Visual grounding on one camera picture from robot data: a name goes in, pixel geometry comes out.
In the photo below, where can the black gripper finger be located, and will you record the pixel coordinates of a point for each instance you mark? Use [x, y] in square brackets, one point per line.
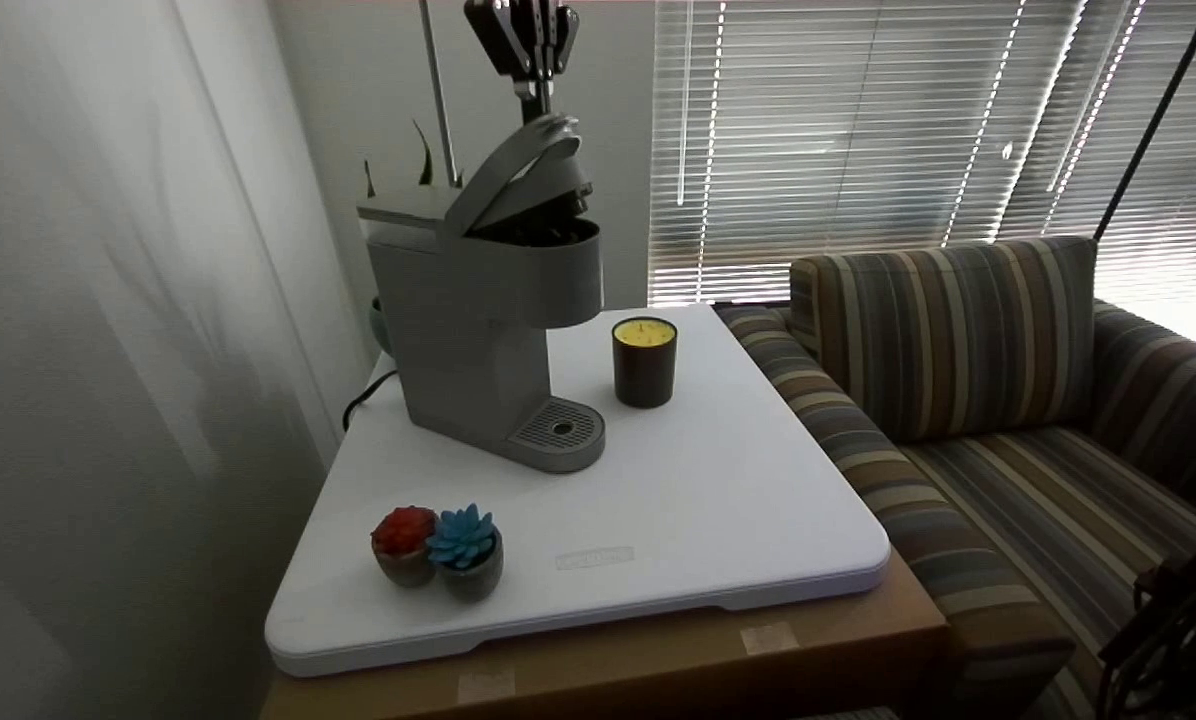
[556, 37]
[503, 37]

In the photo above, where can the grey single-serve coffeemaker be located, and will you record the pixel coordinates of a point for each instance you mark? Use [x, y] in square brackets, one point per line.
[468, 332]

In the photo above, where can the thin vertical metal pole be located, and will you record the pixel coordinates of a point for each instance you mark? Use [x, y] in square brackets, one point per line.
[435, 81]

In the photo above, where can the white window blinds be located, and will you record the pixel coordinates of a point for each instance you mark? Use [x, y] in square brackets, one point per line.
[860, 132]

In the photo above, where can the yellow candle in dark glass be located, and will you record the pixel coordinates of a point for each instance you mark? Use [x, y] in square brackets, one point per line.
[644, 364]

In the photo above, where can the white plastic table board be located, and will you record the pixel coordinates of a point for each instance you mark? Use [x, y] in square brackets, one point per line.
[701, 506]

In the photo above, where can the striped fabric sofa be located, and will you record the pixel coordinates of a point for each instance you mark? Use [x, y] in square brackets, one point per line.
[956, 344]

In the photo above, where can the red succulent in small pot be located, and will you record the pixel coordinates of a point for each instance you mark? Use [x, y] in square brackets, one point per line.
[403, 535]

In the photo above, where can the blue succulent in small pot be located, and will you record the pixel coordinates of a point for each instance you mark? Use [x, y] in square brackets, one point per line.
[465, 544]

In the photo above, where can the black slanted stand pole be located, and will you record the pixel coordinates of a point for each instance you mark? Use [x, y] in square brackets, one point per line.
[1149, 127]

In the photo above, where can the black tripod stand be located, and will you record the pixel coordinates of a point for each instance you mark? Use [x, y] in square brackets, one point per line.
[1179, 625]

